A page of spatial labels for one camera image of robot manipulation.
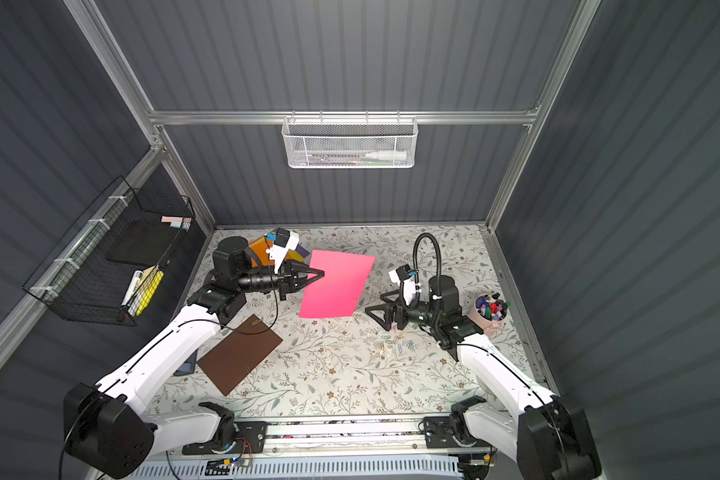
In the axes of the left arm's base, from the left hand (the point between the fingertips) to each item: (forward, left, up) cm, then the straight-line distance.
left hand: (319, 275), depth 67 cm
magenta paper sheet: (+1, -3, -10) cm, 10 cm away
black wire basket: (+6, +53, -3) cm, 53 cm away
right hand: (0, -14, -12) cm, 19 cm away
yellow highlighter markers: (-3, +40, -4) cm, 40 cm away
